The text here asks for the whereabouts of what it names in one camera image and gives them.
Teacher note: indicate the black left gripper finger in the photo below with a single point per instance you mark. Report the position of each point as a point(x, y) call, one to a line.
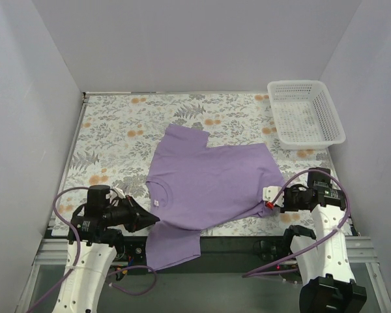
point(140, 222)
point(134, 208)

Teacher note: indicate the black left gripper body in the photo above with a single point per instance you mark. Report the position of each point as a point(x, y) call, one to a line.
point(132, 215)

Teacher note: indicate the purple t shirt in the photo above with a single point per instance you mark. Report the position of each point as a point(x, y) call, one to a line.
point(194, 187)

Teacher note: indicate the white plastic laundry basket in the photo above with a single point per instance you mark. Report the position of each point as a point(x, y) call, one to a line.
point(304, 114)

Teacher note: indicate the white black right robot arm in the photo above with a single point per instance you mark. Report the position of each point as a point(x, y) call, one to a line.
point(328, 283)

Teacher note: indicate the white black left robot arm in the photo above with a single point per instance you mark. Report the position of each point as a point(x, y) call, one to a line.
point(93, 242)

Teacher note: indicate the floral tablecloth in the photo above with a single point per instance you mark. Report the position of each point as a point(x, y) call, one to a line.
point(118, 134)

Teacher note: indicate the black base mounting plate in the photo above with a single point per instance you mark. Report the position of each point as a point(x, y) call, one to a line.
point(218, 254)

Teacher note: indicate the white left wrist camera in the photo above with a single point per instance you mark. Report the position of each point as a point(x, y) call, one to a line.
point(116, 195)

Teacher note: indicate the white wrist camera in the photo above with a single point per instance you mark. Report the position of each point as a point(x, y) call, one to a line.
point(273, 197)
point(116, 195)

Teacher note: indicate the aluminium frame rail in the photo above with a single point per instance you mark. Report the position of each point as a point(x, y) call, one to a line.
point(206, 292)

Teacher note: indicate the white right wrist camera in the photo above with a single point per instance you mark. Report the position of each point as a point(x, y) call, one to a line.
point(273, 197)

